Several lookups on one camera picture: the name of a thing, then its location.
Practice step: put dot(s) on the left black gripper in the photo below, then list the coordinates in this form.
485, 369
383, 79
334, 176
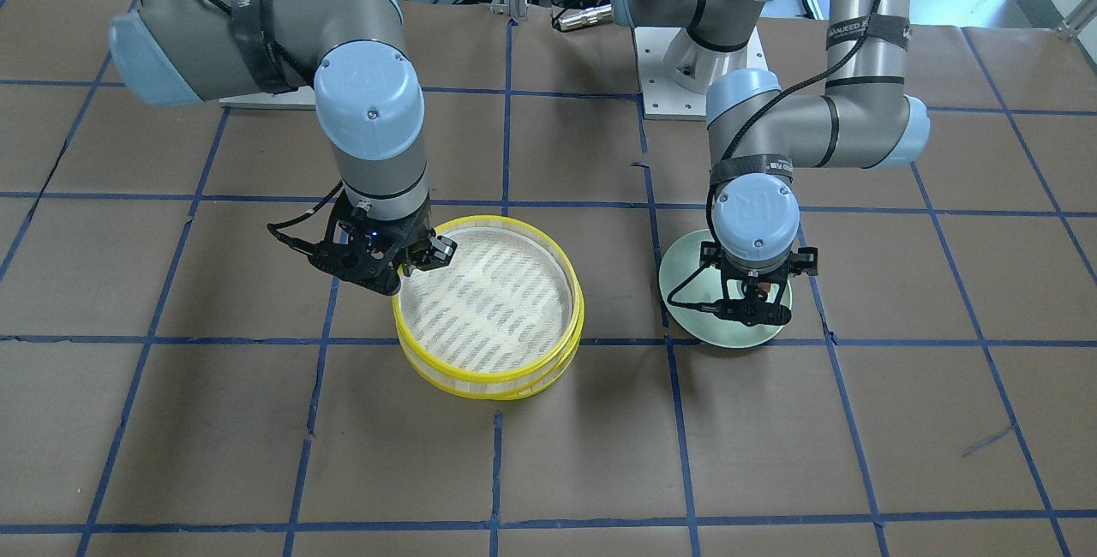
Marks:
804, 261

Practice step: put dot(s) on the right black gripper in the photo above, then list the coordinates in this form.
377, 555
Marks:
410, 241

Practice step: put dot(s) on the yellow steamer basket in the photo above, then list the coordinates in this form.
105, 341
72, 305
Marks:
508, 389
509, 302

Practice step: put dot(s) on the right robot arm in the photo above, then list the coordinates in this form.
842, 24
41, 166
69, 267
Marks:
368, 101

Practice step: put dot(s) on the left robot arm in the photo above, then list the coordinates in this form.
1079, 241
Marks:
855, 114

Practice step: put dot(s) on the silver cylindrical connector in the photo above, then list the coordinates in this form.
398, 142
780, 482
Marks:
569, 20

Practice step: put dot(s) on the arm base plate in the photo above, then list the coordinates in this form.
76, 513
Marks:
302, 99
675, 72

